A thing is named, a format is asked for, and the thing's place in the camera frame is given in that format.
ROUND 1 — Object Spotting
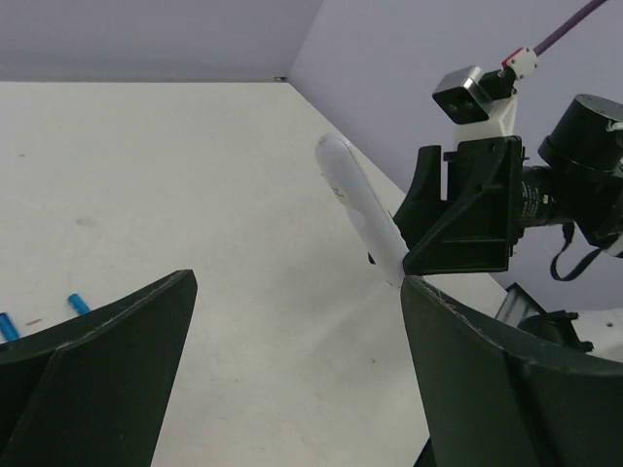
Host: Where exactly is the blue battery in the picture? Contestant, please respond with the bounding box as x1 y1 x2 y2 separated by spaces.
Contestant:
67 293 91 315
0 312 20 341

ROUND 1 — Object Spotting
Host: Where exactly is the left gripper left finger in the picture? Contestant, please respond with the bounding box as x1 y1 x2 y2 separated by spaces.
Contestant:
1 269 198 467

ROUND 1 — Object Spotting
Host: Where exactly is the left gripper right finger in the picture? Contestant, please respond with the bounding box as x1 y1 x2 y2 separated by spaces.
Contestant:
400 276 622 466

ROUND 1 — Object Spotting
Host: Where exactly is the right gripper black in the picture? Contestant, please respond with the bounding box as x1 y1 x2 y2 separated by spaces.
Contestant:
393 135 524 275

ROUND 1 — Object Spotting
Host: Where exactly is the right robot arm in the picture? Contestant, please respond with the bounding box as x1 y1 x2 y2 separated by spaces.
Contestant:
394 94 622 282

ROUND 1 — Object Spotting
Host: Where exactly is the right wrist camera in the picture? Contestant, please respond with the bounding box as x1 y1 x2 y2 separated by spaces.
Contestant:
432 66 518 147

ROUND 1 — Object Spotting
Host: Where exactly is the white remote control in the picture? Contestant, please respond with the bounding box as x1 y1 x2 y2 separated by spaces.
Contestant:
314 133 408 288

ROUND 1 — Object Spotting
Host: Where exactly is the blue battery right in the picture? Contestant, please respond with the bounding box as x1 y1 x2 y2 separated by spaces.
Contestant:
67 293 91 315

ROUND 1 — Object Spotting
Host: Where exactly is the blue battery left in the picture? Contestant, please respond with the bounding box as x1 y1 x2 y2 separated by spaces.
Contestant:
0 312 20 341

